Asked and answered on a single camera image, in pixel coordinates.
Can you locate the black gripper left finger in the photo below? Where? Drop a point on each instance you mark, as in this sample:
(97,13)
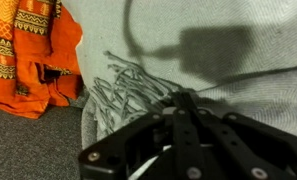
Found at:
(148,146)

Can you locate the orange patterned cloth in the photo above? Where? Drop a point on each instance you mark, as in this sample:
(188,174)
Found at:
(28,73)

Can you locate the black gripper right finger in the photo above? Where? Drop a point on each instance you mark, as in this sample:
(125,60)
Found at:
(248,150)

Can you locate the gray fringed blanket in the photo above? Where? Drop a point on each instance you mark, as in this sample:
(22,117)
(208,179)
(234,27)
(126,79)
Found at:
(154,26)

